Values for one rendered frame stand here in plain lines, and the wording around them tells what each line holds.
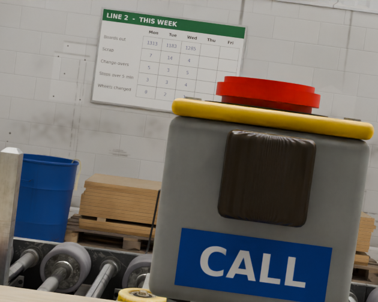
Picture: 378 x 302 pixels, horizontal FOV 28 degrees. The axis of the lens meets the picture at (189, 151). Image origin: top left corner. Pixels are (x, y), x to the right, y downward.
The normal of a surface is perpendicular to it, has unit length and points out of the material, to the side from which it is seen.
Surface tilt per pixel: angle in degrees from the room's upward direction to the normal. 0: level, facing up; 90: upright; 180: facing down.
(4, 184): 90
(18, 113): 90
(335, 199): 90
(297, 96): 90
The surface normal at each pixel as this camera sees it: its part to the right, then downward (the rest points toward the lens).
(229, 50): -0.01, 0.05
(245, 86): -0.49, -0.02
